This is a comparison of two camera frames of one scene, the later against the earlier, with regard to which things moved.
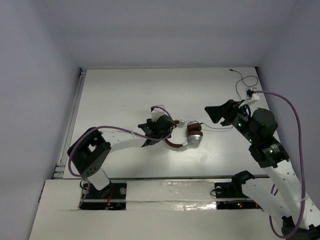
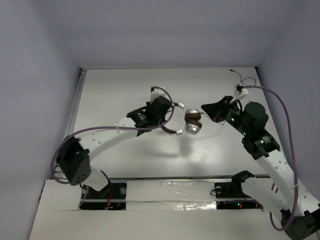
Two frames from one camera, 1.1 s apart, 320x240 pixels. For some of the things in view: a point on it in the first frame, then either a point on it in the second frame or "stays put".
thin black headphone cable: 235,87 to 241,80
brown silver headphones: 194,132 to 193,124
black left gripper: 169,122 to 163,105
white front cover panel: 156,210 stays put
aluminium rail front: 234,177 stays put
